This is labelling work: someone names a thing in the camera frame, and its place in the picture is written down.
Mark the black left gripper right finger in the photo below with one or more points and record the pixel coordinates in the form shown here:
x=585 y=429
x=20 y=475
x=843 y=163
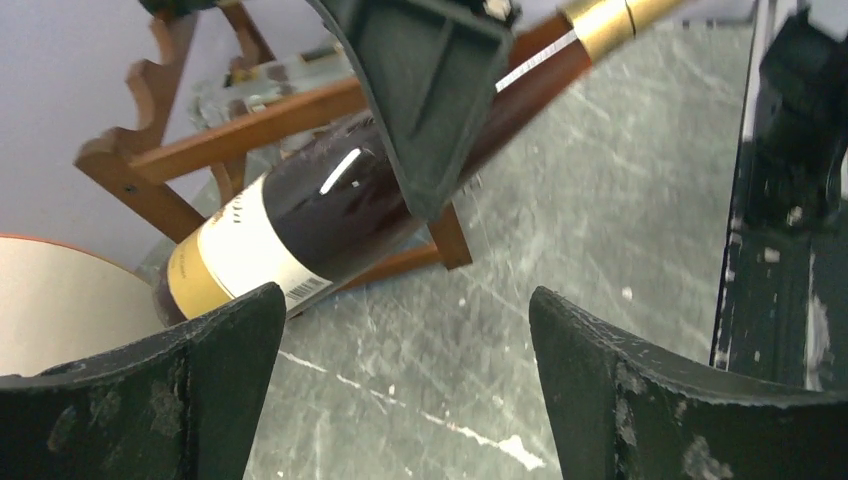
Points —
x=621 y=407

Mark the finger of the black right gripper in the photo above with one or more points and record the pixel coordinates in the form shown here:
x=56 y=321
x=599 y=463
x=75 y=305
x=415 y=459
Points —
x=428 y=69

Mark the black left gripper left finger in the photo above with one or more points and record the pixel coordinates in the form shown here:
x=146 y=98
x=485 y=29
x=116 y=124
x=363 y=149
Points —
x=183 y=403

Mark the dark wine bottle cream label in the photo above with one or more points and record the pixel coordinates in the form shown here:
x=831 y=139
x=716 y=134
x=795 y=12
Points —
x=333 y=209

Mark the clear bottle in lower rack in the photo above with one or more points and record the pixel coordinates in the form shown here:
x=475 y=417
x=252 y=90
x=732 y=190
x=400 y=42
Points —
x=241 y=92

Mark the brown wooden wine rack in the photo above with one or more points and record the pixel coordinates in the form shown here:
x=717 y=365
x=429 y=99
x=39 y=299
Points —
x=135 y=165

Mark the cream cylindrical container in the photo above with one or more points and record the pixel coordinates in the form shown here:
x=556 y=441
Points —
x=60 y=304

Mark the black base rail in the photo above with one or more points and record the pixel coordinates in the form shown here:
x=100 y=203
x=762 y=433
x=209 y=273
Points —
x=782 y=304

